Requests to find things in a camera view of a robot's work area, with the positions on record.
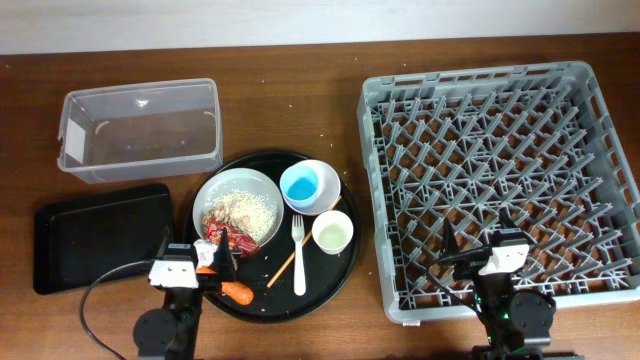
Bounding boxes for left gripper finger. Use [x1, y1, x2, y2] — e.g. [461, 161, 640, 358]
[154, 226, 170, 259]
[211, 229, 236, 282]

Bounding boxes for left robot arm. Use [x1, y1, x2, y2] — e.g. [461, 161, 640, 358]
[133, 231, 236, 359]

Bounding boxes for wooden chopstick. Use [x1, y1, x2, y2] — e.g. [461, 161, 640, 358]
[266, 195, 342, 288]

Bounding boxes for white tissue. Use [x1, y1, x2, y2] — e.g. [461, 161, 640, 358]
[193, 239, 218, 270]

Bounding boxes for black rectangular tray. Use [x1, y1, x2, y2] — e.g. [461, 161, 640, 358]
[33, 183, 174, 295]

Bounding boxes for clear plastic bin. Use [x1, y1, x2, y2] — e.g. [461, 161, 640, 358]
[57, 78, 223, 184]

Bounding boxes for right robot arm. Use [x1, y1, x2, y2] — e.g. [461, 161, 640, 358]
[433, 209, 579, 360]

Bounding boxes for white cup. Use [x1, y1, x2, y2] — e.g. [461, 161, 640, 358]
[312, 210, 354, 255]

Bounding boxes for orange carrot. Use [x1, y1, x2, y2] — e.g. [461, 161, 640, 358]
[196, 267, 254, 306]

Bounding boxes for white plastic fork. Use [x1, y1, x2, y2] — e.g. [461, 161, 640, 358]
[291, 215, 306, 296]

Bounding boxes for rice and food scraps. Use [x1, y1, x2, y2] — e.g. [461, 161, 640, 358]
[201, 190, 279, 245]

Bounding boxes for white bowl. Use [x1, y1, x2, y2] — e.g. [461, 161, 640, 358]
[280, 160, 341, 216]

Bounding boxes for red snack wrapper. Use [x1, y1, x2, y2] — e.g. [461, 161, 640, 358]
[206, 218, 260, 257]

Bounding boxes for blue cup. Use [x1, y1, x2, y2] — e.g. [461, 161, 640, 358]
[279, 163, 319, 208]

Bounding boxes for grey dishwasher rack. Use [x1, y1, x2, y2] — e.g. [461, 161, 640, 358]
[357, 61, 639, 325]

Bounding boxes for round black tray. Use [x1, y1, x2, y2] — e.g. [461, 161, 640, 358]
[183, 151, 361, 323]

